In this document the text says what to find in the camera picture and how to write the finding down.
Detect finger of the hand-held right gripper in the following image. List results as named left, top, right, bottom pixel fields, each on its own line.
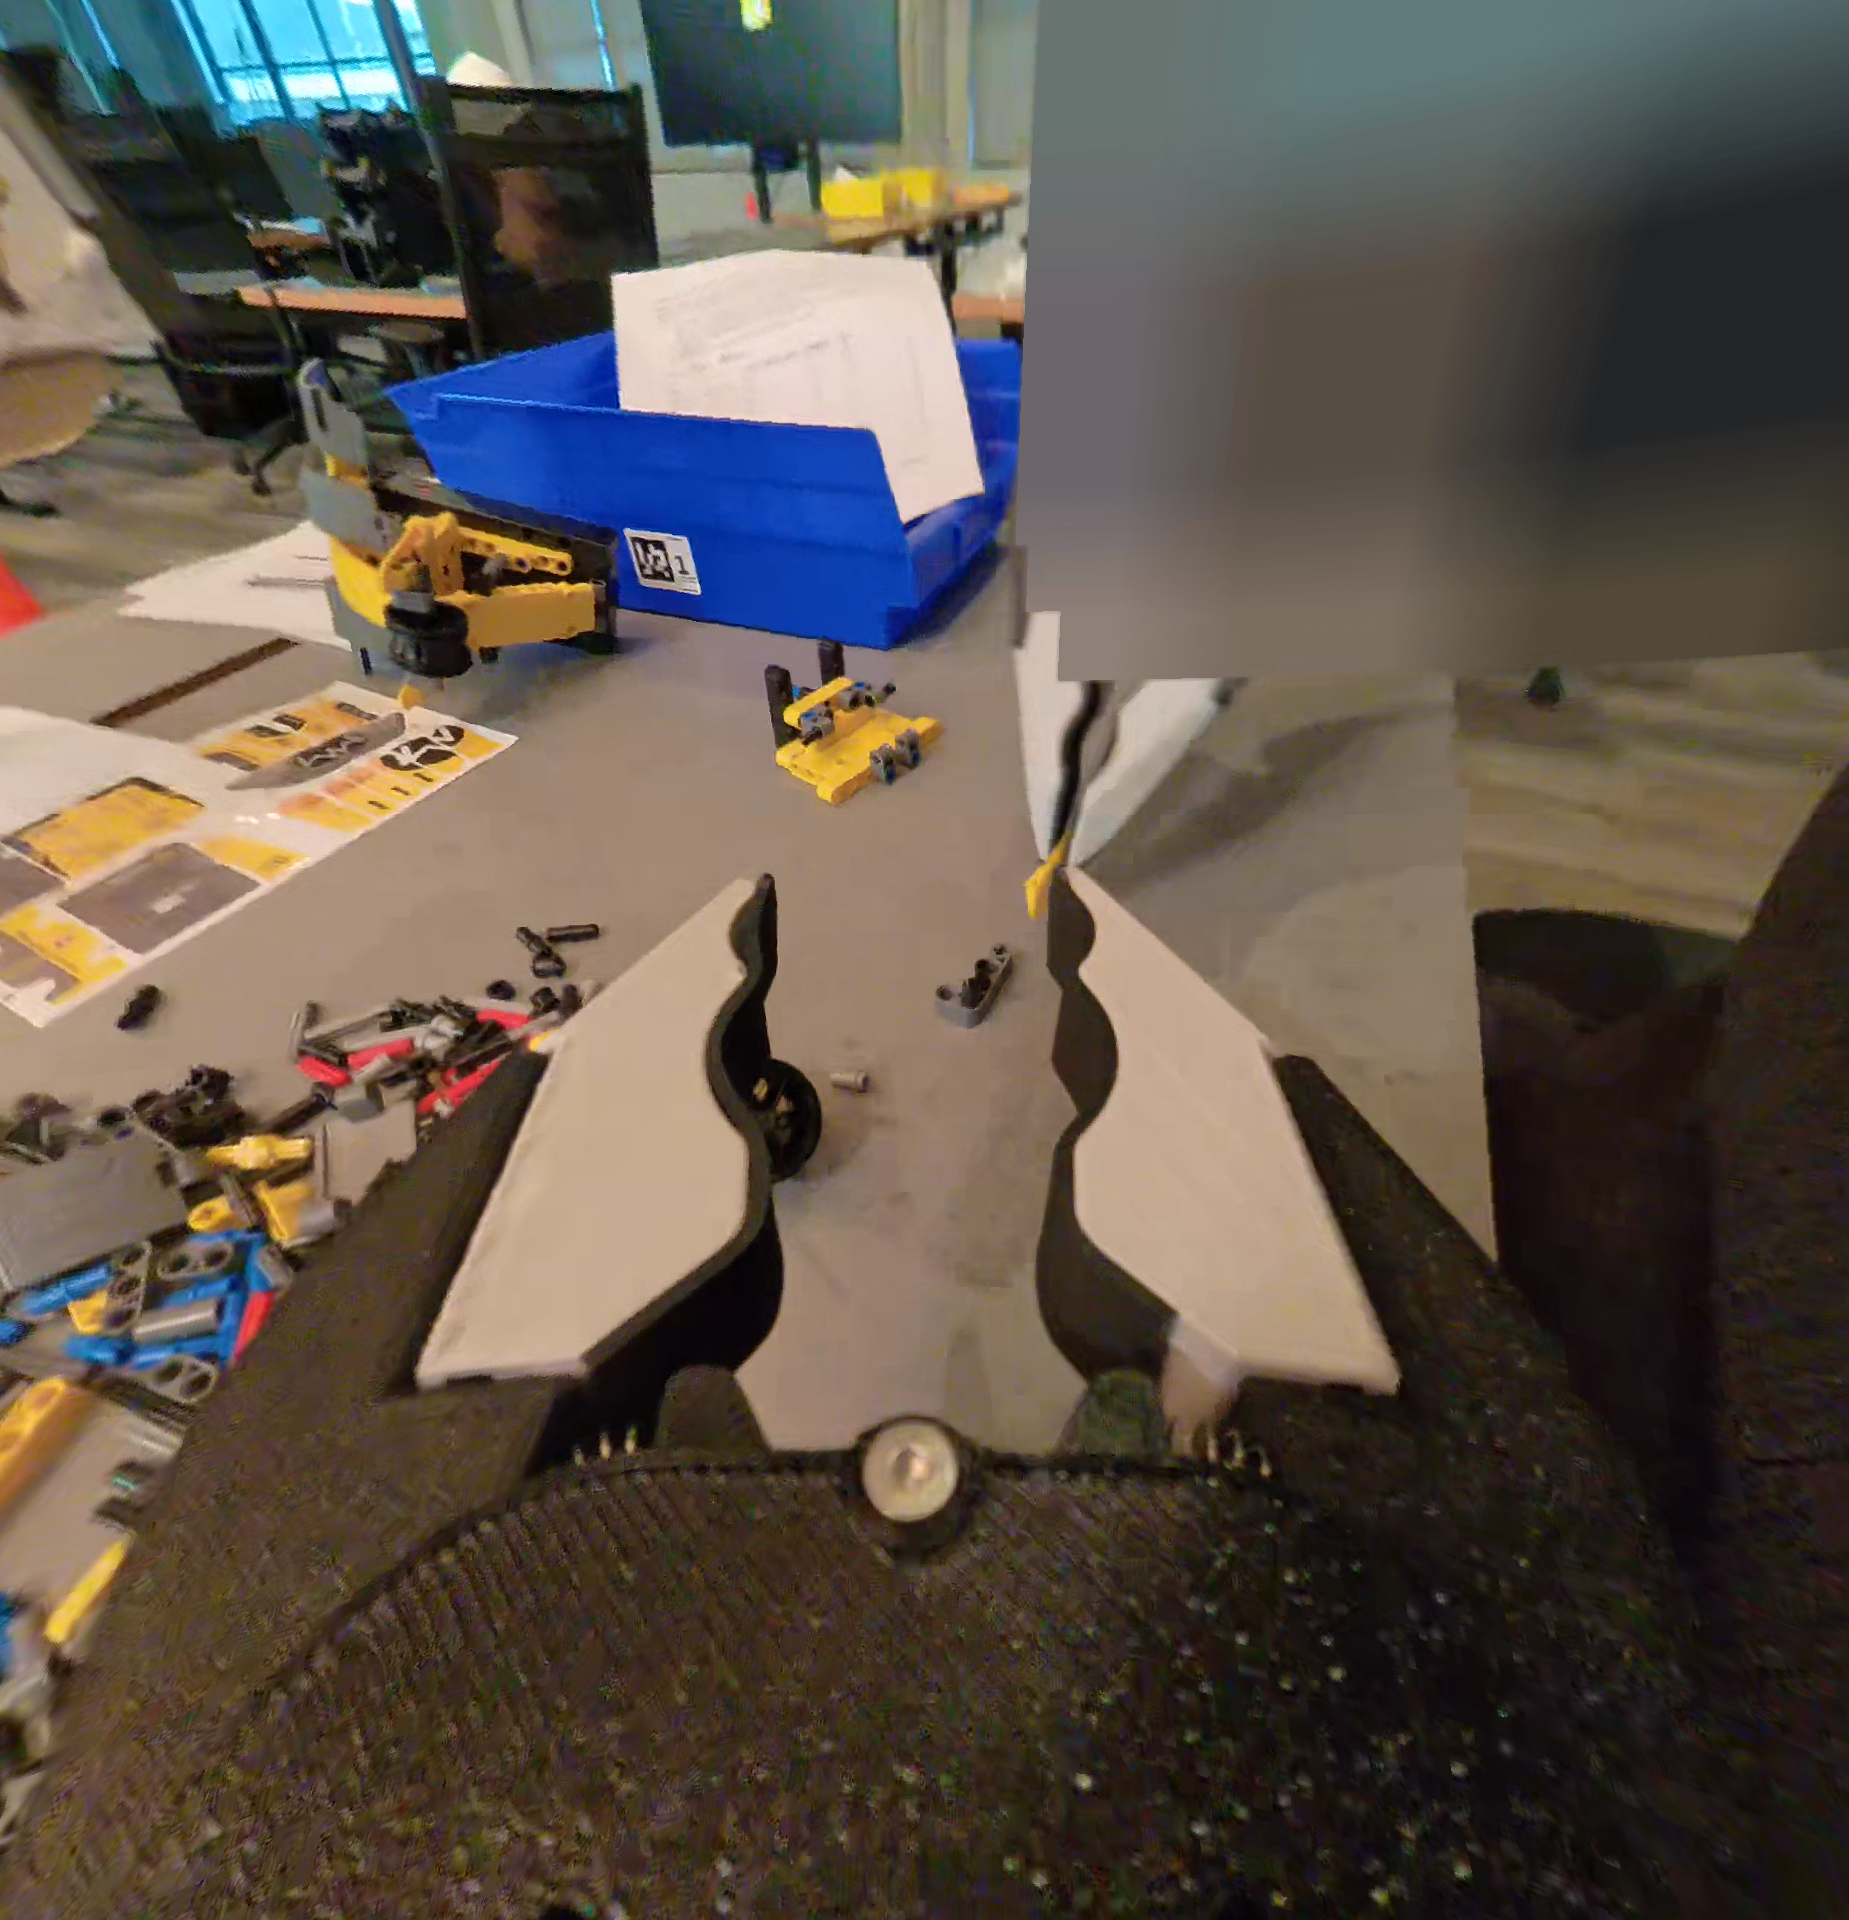
left=1075, top=673, right=1228, bottom=866
left=1017, top=662, right=1087, bottom=880

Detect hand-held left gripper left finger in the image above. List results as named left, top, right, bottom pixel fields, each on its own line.
left=416, top=874, right=775, bottom=1392

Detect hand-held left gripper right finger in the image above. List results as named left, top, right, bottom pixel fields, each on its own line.
left=1030, top=866, right=1398, bottom=1448

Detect pile of toy building pieces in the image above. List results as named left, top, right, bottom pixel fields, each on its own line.
left=0, top=957, right=602, bottom=1870

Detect black toy wheel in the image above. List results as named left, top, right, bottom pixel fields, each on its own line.
left=742, top=1053, right=826, bottom=1182

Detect small yellow brick assembly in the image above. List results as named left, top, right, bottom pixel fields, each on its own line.
left=759, top=639, right=943, bottom=806

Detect blue plastic bin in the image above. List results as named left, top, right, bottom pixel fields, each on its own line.
left=387, top=335, right=1024, bottom=652

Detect white printed paper sheet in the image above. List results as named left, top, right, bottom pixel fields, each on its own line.
left=613, top=247, right=986, bottom=523

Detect wooden office table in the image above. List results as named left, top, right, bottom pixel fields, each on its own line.
left=769, top=184, right=1024, bottom=261

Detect yellow sticker sheet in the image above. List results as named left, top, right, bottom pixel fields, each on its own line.
left=0, top=683, right=521, bottom=1035

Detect yellow storage bins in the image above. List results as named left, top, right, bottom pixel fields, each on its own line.
left=819, top=169, right=951, bottom=223

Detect yellow toy excavator model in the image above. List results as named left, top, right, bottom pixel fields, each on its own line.
left=298, top=357, right=623, bottom=684

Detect black desk monitor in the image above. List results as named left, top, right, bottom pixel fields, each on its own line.
left=441, top=79, right=663, bottom=365

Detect white paper sheets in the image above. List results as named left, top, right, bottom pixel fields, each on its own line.
left=116, top=523, right=357, bottom=652

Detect black television screen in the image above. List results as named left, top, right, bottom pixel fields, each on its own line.
left=641, top=0, right=905, bottom=153

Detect black office chair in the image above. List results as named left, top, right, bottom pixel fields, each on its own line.
left=53, top=105, right=312, bottom=485

